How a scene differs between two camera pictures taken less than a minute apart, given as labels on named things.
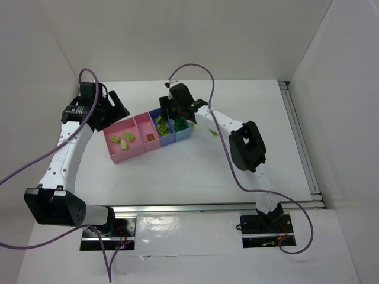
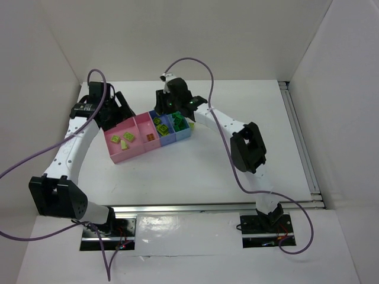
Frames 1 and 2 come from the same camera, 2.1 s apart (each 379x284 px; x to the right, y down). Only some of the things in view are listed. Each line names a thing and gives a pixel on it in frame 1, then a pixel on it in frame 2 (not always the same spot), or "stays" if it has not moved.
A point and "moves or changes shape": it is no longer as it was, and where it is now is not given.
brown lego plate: [150, 136] stays
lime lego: [129, 136] stays
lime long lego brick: [163, 131] stays
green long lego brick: [179, 123] moves or changes shape
